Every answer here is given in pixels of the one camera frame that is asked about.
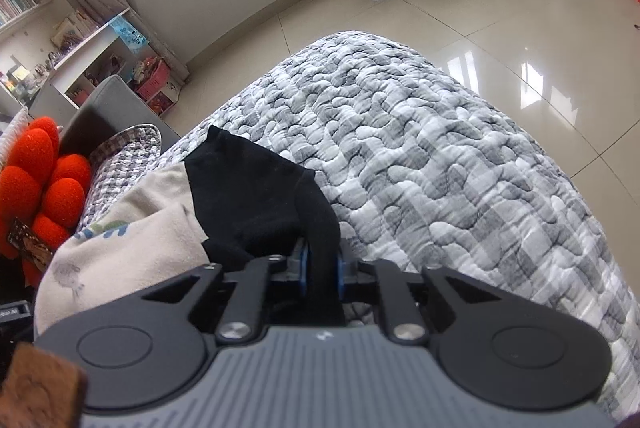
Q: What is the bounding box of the grey sofa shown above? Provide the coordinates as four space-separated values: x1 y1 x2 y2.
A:
29 75 182 155

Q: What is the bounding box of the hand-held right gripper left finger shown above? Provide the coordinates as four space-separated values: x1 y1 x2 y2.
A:
142 244 311 343

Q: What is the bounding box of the brown cork block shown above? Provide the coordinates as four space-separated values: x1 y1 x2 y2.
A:
0 342 87 428

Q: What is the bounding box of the grey quilted blanket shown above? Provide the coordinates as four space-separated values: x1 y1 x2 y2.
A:
90 30 640 425

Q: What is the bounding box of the pink basket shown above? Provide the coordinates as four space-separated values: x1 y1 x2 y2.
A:
131 58 172 102

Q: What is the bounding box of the black smartphone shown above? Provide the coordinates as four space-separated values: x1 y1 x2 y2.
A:
7 217 56 265

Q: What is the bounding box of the beige sweatshirt with black sleeves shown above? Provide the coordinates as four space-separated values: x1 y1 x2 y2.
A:
34 125 349 340

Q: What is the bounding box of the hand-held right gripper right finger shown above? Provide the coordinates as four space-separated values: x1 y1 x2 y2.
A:
336 255 501 343

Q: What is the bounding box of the blue patterned cloth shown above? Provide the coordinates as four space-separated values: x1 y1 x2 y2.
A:
108 16 149 52

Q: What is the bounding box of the orange flower cushion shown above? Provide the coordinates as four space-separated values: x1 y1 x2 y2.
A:
0 117 92 285

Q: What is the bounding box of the white shelf unit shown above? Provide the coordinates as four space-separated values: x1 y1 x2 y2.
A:
49 7 151 109

